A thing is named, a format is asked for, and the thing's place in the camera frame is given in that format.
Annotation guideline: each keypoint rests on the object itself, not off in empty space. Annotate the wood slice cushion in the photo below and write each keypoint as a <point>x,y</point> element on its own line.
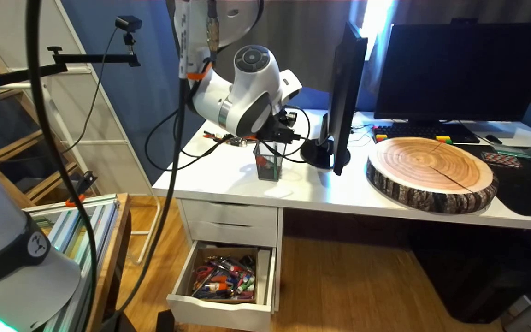
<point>431,172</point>

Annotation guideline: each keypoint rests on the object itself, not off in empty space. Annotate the wooden side table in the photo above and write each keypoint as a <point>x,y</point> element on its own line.
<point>111,259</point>

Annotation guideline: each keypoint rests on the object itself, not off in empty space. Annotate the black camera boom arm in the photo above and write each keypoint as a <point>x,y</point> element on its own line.
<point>92,59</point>

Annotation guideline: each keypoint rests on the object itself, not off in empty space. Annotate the white drawer cabinet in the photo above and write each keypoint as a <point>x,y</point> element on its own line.
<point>229,222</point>

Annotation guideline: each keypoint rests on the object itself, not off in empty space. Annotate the black webcam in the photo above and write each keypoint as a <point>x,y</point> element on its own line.
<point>127,22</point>

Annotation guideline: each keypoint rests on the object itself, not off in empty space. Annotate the white metal shelf frame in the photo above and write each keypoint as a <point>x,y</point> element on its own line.
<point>111,142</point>

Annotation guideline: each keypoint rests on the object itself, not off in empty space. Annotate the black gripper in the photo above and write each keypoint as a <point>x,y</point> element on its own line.
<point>278,128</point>

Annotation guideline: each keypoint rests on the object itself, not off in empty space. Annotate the wide black monitor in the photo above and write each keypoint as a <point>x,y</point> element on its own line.
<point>461,70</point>

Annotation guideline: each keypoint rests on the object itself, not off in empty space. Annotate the pile of colourful drawer items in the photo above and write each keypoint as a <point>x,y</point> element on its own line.
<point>223,279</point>

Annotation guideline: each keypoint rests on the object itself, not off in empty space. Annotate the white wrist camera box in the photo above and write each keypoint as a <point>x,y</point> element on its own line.
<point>289,85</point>

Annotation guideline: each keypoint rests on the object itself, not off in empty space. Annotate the orange black clamp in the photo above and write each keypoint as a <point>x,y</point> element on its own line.
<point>83,185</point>

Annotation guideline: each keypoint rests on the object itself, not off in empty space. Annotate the open white drawer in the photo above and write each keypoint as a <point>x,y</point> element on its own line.
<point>221,310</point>

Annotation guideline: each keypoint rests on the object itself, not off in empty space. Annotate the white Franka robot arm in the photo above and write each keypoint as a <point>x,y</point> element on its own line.
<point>247,93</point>

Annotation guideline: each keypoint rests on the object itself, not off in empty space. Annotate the black keyboard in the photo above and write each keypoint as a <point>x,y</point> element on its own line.
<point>424,131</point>

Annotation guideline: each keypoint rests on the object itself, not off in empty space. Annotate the wooden ladder shelf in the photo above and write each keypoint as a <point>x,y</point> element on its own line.
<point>18,142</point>

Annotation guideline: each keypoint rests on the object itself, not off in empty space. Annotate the black bin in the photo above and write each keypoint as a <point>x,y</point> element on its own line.
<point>478,277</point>

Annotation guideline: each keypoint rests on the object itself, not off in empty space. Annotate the stack of green edged panels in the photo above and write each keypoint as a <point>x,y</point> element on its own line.
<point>68,231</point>

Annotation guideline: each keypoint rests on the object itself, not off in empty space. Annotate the slim black monitor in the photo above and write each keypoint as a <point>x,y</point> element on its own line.
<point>343,93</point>

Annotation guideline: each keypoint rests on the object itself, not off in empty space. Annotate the small black remote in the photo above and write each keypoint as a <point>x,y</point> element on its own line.
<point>492,139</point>

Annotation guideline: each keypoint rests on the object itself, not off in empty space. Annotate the gray mesh pen holder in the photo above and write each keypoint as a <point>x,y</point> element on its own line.
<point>269,168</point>

